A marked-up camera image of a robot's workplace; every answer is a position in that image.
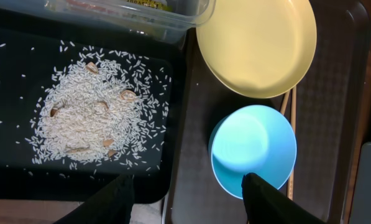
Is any green snack wrapper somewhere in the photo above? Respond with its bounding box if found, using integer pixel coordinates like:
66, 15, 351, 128
65, 0, 172, 12

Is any light blue bowl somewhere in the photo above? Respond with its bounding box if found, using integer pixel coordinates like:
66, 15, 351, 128
208, 105, 293, 200

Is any wooden chopstick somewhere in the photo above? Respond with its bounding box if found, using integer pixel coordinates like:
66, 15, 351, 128
280, 91, 290, 115
286, 86, 297, 200

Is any clear plastic waste bin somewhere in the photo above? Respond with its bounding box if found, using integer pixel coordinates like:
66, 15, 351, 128
0, 0, 216, 45

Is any left wooden chopstick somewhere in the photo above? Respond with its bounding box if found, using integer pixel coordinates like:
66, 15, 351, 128
280, 91, 290, 115

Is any yellow plate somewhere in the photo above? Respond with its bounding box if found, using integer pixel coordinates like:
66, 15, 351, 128
196, 0, 317, 98

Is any pile of rice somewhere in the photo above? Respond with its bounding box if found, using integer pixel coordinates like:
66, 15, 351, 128
29, 47, 168, 168

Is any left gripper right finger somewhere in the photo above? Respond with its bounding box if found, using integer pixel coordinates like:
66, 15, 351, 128
242, 173, 324, 224

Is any right wooden chopstick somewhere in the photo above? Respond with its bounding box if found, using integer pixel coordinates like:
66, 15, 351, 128
286, 86, 297, 200

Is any brown serving tray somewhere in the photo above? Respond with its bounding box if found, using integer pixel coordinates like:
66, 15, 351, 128
164, 1, 371, 223

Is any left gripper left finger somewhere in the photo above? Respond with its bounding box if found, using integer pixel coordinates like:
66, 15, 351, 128
55, 175, 135, 224

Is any black waste tray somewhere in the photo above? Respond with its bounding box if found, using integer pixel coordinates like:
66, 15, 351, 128
0, 9, 186, 203

